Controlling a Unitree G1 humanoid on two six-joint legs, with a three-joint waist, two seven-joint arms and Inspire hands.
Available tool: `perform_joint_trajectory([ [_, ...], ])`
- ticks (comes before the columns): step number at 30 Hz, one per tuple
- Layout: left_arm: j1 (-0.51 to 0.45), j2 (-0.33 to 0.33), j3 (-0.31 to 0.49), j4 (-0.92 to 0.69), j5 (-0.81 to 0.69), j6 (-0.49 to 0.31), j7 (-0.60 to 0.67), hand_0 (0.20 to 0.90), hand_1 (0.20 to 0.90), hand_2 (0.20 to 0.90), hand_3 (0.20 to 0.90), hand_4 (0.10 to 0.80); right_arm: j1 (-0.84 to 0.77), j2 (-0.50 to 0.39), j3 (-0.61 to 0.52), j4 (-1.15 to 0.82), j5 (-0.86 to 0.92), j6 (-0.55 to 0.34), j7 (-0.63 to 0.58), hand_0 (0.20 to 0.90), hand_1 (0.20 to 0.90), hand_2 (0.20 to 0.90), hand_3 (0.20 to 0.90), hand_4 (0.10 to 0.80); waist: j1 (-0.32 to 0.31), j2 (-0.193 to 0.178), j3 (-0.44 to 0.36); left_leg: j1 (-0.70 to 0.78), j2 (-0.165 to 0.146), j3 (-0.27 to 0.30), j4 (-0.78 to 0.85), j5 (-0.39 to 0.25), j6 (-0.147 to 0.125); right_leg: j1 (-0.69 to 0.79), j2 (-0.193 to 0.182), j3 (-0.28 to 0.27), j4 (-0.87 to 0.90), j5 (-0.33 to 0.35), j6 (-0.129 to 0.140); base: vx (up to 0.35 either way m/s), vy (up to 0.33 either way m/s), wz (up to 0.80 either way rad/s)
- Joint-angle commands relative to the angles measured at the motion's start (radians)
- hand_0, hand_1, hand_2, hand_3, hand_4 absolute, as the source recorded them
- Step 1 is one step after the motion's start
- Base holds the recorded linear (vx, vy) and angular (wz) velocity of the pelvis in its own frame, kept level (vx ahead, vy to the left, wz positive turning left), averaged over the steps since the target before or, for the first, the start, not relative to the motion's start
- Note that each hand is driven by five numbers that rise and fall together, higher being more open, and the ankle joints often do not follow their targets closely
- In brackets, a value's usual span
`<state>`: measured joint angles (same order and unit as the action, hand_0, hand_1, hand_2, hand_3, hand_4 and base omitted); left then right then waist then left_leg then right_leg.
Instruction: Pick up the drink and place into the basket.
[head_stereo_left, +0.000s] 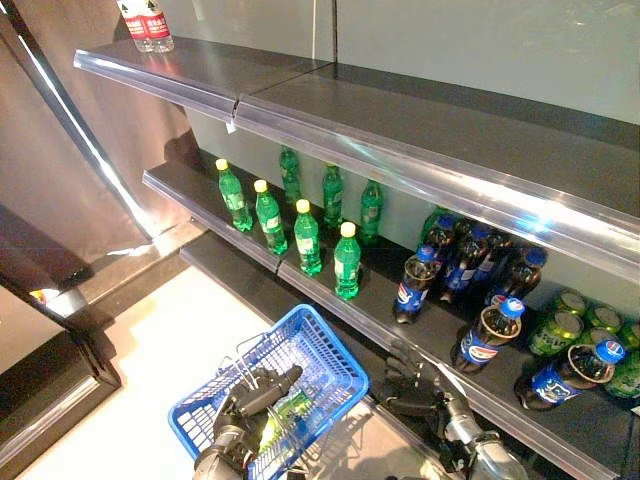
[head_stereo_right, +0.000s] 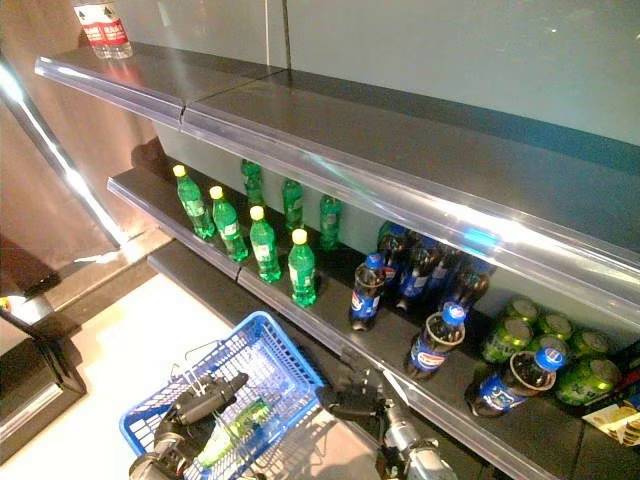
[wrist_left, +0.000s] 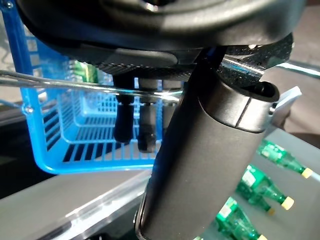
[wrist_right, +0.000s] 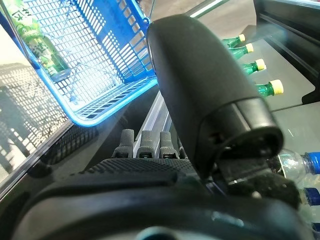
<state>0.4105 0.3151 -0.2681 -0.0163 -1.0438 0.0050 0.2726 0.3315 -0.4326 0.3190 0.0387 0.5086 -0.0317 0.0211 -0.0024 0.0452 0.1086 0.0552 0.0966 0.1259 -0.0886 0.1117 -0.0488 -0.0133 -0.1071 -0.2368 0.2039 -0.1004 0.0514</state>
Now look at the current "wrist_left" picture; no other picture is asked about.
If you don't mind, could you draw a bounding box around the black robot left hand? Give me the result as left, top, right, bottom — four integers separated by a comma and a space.
16, 0, 308, 240

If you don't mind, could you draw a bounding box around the green plastic soda bottle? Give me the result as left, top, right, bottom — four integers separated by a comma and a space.
236, 164, 295, 211
247, 194, 276, 216
256, 139, 313, 180
214, 197, 270, 240

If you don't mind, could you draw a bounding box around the blue plastic shopping basket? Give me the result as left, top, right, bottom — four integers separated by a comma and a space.
0, 0, 186, 176

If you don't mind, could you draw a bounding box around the green bottle with yellow-green label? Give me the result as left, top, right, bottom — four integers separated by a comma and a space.
73, 59, 100, 83

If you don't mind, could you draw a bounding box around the white plastic bracket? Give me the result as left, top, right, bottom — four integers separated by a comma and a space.
268, 86, 303, 127

